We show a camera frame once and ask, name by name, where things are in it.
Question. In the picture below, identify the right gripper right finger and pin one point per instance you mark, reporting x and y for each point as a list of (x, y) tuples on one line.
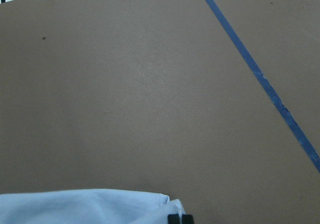
[(187, 219)]

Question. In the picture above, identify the light blue t-shirt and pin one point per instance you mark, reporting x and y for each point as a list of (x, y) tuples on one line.
[(88, 206)]

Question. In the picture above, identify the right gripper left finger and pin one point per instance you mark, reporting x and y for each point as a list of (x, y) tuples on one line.
[(173, 219)]

